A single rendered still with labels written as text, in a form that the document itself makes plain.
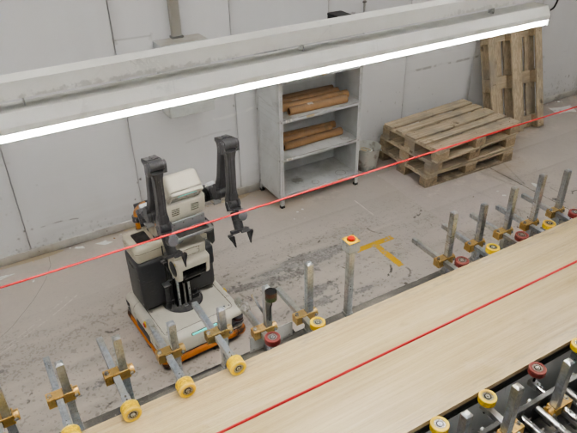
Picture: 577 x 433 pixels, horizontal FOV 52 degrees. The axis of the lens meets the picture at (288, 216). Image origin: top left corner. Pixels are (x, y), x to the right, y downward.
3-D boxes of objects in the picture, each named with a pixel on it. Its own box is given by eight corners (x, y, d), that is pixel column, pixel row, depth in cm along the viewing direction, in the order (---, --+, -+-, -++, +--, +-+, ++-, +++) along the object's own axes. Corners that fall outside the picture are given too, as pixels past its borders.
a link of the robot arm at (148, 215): (155, 147, 309) (136, 152, 305) (167, 161, 301) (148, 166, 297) (160, 212, 338) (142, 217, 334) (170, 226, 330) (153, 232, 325)
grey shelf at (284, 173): (259, 189, 601) (252, 35, 518) (333, 167, 638) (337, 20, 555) (281, 209, 568) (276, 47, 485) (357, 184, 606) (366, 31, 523)
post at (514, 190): (497, 249, 391) (511, 186, 365) (501, 247, 392) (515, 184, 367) (501, 252, 388) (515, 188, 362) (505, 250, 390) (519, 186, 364)
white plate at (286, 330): (250, 352, 314) (249, 338, 308) (292, 334, 325) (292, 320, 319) (250, 352, 313) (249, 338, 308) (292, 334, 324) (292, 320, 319)
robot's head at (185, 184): (156, 185, 348) (161, 175, 335) (189, 175, 357) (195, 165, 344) (166, 207, 345) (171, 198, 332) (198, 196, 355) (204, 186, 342)
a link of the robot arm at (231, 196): (234, 136, 326) (216, 140, 321) (239, 139, 322) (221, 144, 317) (238, 202, 349) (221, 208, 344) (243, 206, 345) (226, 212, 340)
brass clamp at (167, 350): (155, 357, 282) (154, 350, 279) (182, 346, 287) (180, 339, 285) (160, 366, 277) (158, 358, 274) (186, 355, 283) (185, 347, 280)
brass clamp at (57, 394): (46, 401, 261) (44, 393, 258) (77, 388, 266) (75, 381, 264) (50, 411, 256) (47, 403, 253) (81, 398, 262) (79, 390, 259)
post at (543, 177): (524, 235, 400) (539, 173, 375) (528, 234, 402) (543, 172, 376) (528, 238, 398) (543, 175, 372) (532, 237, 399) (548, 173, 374)
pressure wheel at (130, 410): (124, 399, 252) (141, 399, 257) (117, 413, 254) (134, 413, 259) (128, 408, 247) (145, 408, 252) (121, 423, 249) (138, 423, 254)
